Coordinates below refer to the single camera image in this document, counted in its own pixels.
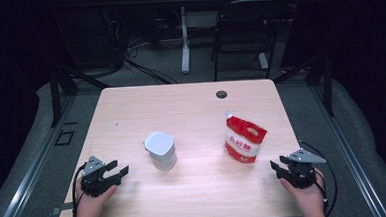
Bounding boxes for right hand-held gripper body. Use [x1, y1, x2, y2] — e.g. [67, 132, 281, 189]
[281, 147, 328, 190]

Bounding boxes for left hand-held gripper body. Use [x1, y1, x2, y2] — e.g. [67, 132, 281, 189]
[78, 154, 123, 198]

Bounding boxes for white lidded plastic jar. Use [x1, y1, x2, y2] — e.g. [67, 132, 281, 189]
[142, 129, 179, 173]

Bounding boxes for red and white pouch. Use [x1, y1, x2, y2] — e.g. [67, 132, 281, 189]
[222, 108, 270, 166]

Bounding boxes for person's left hand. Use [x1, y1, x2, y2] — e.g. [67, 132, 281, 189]
[71, 175, 120, 217]

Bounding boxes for person's right hand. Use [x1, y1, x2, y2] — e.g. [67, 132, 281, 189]
[278, 168, 327, 217]

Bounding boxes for grey tape strip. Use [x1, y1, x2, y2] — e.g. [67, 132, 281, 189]
[50, 202, 74, 216]

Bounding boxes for black metal stand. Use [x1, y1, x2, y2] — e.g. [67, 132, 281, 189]
[272, 52, 336, 120]
[46, 59, 113, 128]

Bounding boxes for black folding chair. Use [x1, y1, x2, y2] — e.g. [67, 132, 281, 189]
[208, 0, 294, 82]

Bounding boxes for white background desk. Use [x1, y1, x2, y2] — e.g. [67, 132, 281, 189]
[158, 0, 308, 76]

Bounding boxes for left hand-held gripper cable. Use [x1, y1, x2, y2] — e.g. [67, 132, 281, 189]
[69, 163, 90, 217]

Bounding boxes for hand-held gripper cable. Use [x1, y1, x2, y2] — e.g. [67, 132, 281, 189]
[69, 163, 90, 217]
[297, 137, 340, 217]

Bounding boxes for right hand-held gripper cable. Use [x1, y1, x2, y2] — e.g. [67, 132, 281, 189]
[297, 137, 340, 217]

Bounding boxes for aluminium floor rail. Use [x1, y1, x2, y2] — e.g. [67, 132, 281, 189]
[309, 82, 386, 217]
[0, 94, 83, 217]

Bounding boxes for black floor socket frame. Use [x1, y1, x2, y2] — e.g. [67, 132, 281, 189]
[54, 129, 76, 147]

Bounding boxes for black floor cables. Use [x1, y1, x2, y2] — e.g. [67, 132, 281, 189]
[121, 35, 179, 87]

